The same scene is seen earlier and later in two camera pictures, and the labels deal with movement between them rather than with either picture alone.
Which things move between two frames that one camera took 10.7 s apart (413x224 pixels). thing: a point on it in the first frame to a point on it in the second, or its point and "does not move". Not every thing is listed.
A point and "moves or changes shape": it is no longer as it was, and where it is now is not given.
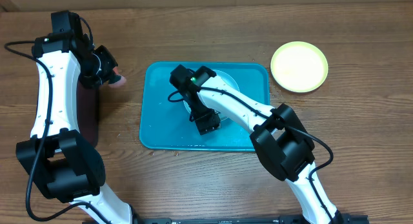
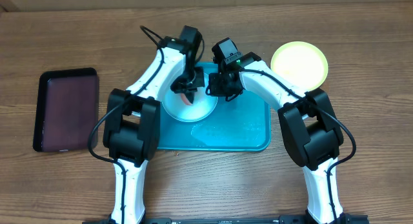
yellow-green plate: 299,66 does not move
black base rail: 343,219 does not move
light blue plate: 223,76 moves or changes shape
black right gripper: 208,126 to 216,91
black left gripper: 90,82 to 176,88
